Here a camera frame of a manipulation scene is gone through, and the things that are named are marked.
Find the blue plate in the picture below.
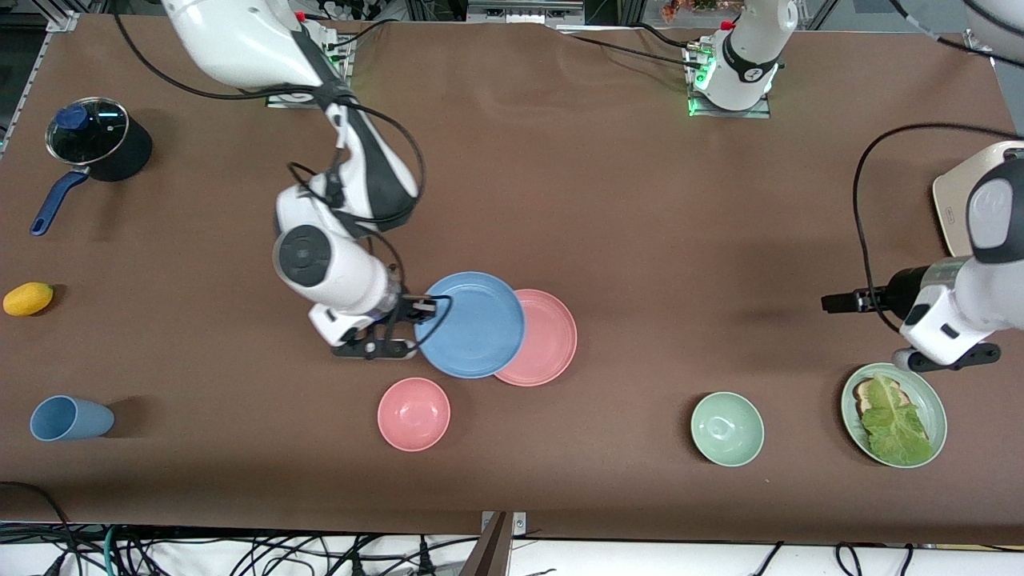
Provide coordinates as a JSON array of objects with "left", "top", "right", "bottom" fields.
[{"left": 414, "top": 272, "right": 526, "bottom": 379}]

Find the pink plate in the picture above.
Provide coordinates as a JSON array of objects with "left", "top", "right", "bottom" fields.
[{"left": 494, "top": 289, "right": 578, "bottom": 387}]

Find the toast slice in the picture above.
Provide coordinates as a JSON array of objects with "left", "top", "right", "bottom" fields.
[{"left": 853, "top": 378, "right": 909, "bottom": 417}]

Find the beige cutting board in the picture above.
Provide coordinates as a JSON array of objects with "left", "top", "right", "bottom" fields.
[{"left": 932, "top": 141, "right": 1024, "bottom": 258}]

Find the pink bowl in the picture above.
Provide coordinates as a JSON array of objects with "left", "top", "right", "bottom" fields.
[{"left": 377, "top": 378, "right": 451, "bottom": 452}]

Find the green plate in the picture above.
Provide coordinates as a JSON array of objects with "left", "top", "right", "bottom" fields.
[{"left": 841, "top": 363, "right": 948, "bottom": 469}]

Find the green lettuce leaf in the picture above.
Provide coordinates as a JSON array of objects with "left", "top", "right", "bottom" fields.
[{"left": 860, "top": 374, "right": 935, "bottom": 466}]

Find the green bowl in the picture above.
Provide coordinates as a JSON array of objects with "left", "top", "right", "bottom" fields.
[{"left": 690, "top": 391, "right": 765, "bottom": 467}]

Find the brown table cover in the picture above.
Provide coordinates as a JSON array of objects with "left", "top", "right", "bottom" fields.
[{"left": 0, "top": 16, "right": 1024, "bottom": 546}]

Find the dark wooden beam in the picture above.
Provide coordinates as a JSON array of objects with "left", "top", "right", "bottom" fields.
[{"left": 458, "top": 512, "right": 514, "bottom": 576}]

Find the blue cup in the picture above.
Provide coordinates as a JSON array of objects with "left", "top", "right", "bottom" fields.
[{"left": 30, "top": 395, "right": 115, "bottom": 442}]

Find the yellow lemon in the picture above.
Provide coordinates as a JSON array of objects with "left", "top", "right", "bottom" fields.
[{"left": 2, "top": 282, "right": 55, "bottom": 318}]

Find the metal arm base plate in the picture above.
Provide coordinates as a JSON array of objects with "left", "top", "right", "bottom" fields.
[
  {"left": 686, "top": 44, "right": 774, "bottom": 120},
  {"left": 264, "top": 34, "right": 354, "bottom": 110}
]

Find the small metal bracket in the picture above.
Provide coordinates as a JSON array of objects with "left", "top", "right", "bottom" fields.
[{"left": 480, "top": 510, "right": 528, "bottom": 537}]

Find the black base cable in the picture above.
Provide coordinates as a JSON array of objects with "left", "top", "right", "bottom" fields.
[
  {"left": 636, "top": 21, "right": 709, "bottom": 52},
  {"left": 560, "top": 30, "right": 701, "bottom": 70},
  {"left": 322, "top": 14, "right": 394, "bottom": 52}
]

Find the black pot with blue handle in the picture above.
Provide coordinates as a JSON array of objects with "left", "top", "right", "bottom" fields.
[{"left": 30, "top": 112, "right": 154, "bottom": 238}]

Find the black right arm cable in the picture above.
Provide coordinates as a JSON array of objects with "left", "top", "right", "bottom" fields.
[{"left": 112, "top": 0, "right": 454, "bottom": 354}]

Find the aluminium frame profile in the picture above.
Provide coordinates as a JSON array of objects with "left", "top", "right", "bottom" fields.
[{"left": 466, "top": 0, "right": 586, "bottom": 26}]

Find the aluminium table edge rail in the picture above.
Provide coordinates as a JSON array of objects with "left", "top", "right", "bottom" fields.
[{"left": 0, "top": 12, "right": 77, "bottom": 157}]

